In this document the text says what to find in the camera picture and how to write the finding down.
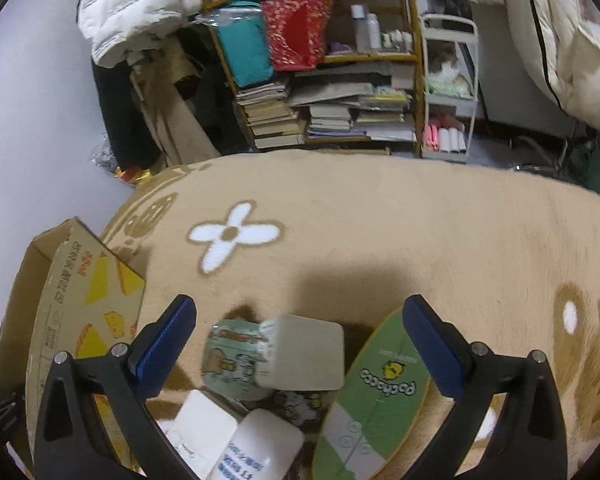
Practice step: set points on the white lotion tube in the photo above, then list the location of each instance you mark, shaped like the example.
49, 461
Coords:
263, 447

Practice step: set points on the green surfboard-shaped card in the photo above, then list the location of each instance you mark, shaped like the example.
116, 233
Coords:
376, 407

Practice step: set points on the white bottles on shelf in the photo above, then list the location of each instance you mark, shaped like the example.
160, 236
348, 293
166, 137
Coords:
369, 38

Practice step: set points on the stack of books right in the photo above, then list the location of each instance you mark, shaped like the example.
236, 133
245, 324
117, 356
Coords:
373, 101

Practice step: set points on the small white plug adapter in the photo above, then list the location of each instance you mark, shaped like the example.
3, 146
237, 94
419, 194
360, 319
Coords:
300, 354

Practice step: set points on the cardboard box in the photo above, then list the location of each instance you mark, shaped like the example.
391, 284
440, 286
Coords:
71, 293

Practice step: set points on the black hanging coat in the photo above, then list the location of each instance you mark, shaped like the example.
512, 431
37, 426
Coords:
129, 137

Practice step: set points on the black key fob with card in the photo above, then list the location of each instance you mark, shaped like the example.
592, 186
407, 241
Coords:
299, 408

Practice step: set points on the white puffer jacket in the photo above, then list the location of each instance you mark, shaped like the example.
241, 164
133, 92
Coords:
118, 30

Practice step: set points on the beige trench coat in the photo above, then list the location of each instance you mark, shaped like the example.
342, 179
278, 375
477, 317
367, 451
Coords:
172, 124

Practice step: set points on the red gift bag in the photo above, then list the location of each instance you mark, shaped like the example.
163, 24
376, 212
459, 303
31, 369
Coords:
295, 32

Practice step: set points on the white utility cart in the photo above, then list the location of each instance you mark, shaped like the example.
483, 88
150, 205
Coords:
450, 85

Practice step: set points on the white case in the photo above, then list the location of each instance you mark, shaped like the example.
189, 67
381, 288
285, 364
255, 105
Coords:
200, 431

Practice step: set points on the white duvet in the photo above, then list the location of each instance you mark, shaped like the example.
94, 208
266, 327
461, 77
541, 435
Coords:
559, 44

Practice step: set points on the stack of books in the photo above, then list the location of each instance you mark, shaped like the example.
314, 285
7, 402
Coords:
270, 122
373, 101

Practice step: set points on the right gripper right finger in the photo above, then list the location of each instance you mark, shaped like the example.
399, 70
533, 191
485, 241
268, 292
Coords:
529, 437

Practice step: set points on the cartoon cheers case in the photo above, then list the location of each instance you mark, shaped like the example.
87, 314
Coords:
230, 359

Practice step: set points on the teal bag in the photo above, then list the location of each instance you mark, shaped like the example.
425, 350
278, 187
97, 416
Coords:
241, 31

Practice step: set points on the wooden bookshelf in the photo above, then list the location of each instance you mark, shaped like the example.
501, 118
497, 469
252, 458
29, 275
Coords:
340, 49

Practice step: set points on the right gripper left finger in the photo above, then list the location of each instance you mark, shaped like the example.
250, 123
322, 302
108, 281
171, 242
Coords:
71, 441

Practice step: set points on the stack of books left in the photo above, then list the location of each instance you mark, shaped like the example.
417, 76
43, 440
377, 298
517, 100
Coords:
270, 122

